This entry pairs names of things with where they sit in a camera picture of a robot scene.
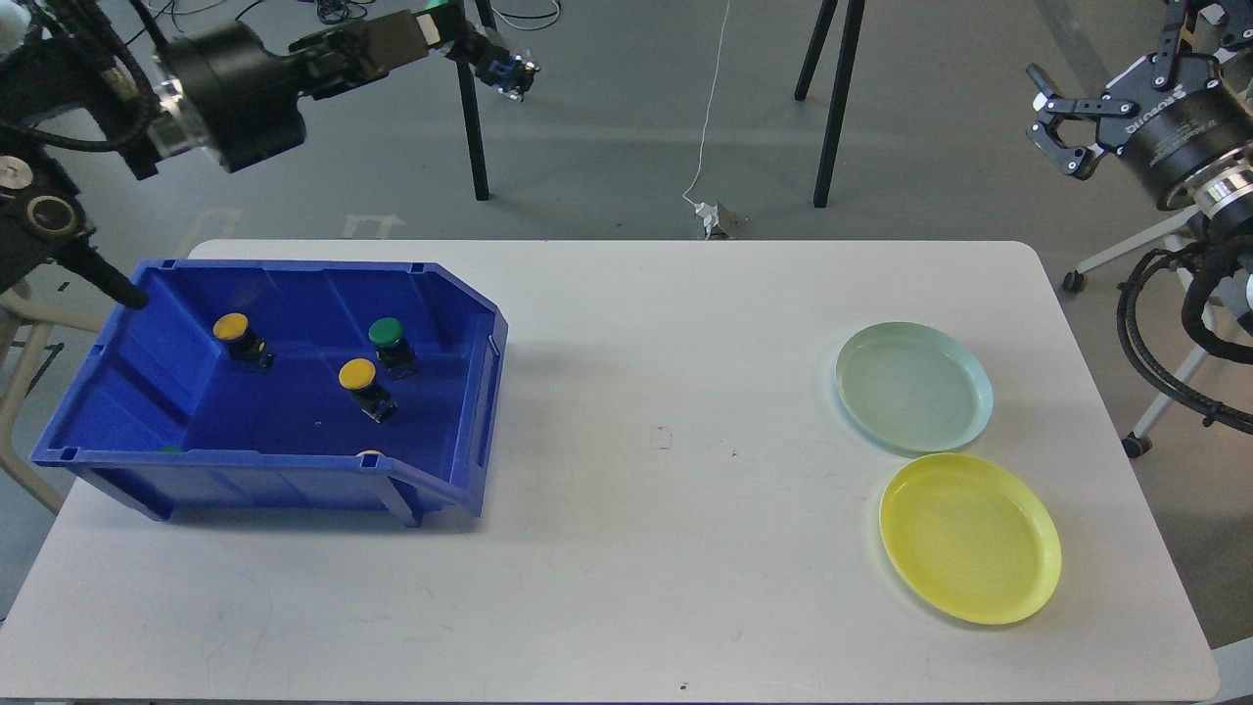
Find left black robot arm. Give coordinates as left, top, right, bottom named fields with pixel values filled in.
left=1, top=1, right=538, bottom=309

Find black tripod legs left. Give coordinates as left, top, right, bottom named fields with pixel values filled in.
left=447, top=1, right=515, bottom=202

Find light green plate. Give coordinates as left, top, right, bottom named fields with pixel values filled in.
left=832, top=321, right=995, bottom=456

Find blue plastic bin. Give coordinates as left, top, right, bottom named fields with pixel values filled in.
left=30, top=259, right=507, bottom=527

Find white cable with plug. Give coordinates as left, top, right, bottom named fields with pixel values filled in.
left=682, top=0, right=746, bottom=239

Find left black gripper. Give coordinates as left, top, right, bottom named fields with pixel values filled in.
left=157, top=10, right=495, bottom=173

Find green push button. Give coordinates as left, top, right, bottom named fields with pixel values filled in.
left=487, top=53, right=540, bottom=101
left=367, top=316, right=420, bottom=379

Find yellow push button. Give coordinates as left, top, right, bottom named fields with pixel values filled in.
left=337, top=357, right=397, bottom=425
left=211, top=312, right=274, bottom=371

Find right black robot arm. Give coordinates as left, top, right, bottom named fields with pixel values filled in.
left=1027, top=1, right=1252, bottom=433

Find black tripod legs right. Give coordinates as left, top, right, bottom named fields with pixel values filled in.
left=793, top=1, right=865, bottom=209

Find black tripod legs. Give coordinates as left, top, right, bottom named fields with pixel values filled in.
left=447, top=1, right=515, bottom=202
left=793, top=1, right=865, bottom=209

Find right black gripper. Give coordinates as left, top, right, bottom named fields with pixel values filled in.
left=1026, top=1, right=1252, bottom=212

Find yellow plate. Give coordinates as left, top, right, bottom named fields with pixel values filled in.
left=877, top=452, right=1063, bottom=629

